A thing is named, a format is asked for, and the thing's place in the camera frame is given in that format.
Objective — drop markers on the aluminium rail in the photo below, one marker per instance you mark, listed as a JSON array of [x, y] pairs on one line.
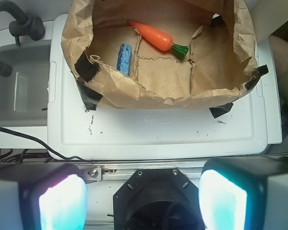
[[123, 170]]

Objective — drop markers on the black octagonal mount plate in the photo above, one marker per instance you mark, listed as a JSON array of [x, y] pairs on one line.
[[157, 202]]

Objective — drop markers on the white plastic bin lid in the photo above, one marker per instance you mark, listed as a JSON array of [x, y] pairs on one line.
[[112, 134]]

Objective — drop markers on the black faucet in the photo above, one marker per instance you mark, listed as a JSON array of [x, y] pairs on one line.
[[23, 25]]

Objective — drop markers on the blue sponge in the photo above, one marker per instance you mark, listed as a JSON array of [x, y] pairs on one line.
[[124, 59]]

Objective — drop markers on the orange plastic toy carrot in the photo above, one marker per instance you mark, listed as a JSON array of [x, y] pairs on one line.
[[159, 39]]

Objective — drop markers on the grey sink basin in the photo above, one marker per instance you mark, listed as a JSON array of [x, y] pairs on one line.
[[24, 94]]

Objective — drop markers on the brown paper bag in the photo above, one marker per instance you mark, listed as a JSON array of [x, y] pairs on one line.
[[219, 68]]

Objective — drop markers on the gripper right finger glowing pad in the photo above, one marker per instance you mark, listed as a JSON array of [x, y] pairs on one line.
[[244, 193]]

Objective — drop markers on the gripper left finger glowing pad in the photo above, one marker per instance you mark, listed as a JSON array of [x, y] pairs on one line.
[[42, 196]]

